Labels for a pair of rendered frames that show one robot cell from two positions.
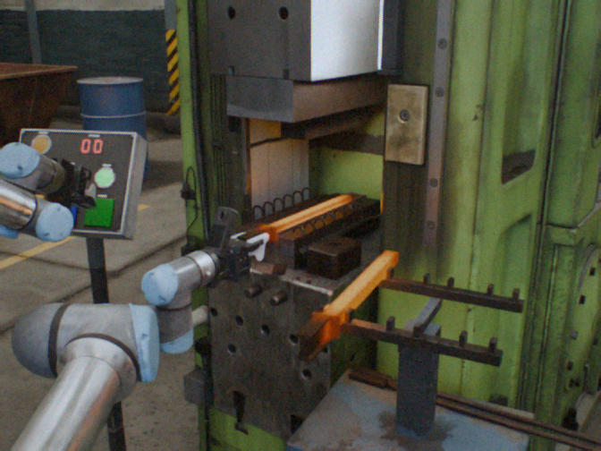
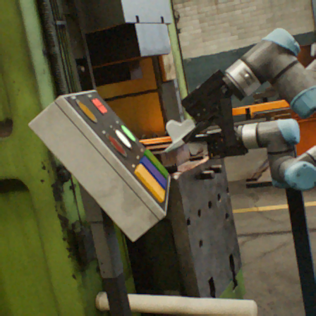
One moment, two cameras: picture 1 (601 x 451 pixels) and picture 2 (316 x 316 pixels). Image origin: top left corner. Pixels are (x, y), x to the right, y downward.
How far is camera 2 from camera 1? 246 cm
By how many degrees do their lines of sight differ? 93
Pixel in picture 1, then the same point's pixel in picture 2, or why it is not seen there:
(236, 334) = (200, 227)
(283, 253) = (185, 151)
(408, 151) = (172, 72)
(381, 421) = not seen: hidden behind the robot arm
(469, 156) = (180, 70)
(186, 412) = not seen: outside the picture
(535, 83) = not seen: hidden behind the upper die
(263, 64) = (152, 13)
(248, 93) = (149, 36)
